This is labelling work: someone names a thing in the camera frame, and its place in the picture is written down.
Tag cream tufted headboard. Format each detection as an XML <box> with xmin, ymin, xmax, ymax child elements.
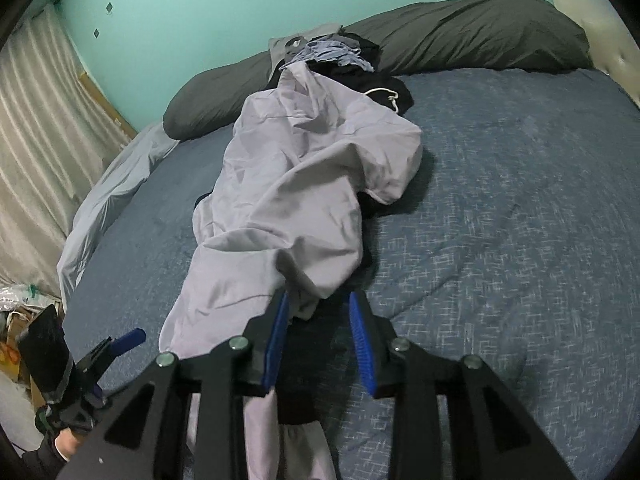
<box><xmin>544</xmin><ymin>0</ymin><xmax>640</xmax><ymax>106</ymax></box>

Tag dark grey pillow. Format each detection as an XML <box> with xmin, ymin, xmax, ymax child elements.
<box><xmin>163</xmin><ymin>50</ymin><xmax>281</xmax><ymax>141</ymax></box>
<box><xmin>345</xmin><ymin>0</ymin><xmax>593</xmax><ymax>77</ymax></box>

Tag brown wooden board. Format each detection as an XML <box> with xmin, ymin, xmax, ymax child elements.
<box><xmin>80</xmin><ymin>67</ymin><xmax>139</xmax><ymax>139</ymax></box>

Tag grey jacket black collar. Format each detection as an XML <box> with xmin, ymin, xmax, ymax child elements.
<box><xmin>159</xmin><ymin>62</ymin><xmax>423</xmax><ymax>480</ymax></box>

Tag beige curtain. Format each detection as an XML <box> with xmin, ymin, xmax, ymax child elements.
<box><xmin>0</xmin><ymin>2</ymin><xmax>138</xmax><ymax>301</ymax></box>

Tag blue patterned bed cover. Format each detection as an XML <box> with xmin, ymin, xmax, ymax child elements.
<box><xmin>57</xmin><ymin>67</ymin><xmax>640</xmax><ymax>480</ymax></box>

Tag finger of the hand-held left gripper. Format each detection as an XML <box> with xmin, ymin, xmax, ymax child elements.
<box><xmin>75</xmin><ymin>328</ymin><xmax>147</xmax><ymax>396</ymax></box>

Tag person's left forearm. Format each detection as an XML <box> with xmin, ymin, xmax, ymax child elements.
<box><xmin>15</xmin><ymin>437</ymin><xmax>68</xmax><ymax>480</ymax></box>

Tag person's left hand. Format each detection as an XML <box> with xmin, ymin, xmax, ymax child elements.
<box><xmin>54</xmin><ymin>432</ymin><xmax>86</xmax><ymax>462</ymax></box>

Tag light grey garment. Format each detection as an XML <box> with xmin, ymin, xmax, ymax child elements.
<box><xmin>268</xmin><ymin>24</ymin><xmax>343</xmax><ymax>68</ymax></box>

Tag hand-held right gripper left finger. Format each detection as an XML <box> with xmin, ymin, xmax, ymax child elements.
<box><xmin>56</xmin><ymin>287</ymin><xmax>301</xmax><ymax>480</ymax></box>

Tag brown paper bag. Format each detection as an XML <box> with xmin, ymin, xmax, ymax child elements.
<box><xmin>0</xmin><ymin>310</ymin><xmax>46</xmax><ymax>408</ymax></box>

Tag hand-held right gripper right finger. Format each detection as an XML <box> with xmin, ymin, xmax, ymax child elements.
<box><xmin>348</xmin><ymin>290</ymin><xmax>581</xmax><ymax>480</ymax></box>

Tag black garment white drawstring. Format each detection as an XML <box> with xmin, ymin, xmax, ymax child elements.
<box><xmin>360</xmin><ymin>76</ymin><xmax>413</xmax><ymax>113</ymax></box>

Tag clear plastic bag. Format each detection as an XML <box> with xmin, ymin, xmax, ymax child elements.
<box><xmin>0</xmin><ymin>284</ymin><xmax>58</xmax><ymax>318</ymax></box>

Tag blue striped garment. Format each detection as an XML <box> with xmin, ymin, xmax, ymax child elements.
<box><xmin>279</xmin><ymin>40</ymin><xmax>375</xmax><ymax>72</ymax></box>

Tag light blue sheet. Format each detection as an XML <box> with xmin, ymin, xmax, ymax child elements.
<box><xmin>57</xmin><ymin>122</ymin><xmax>181</xmax><ymax>311</ymax></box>

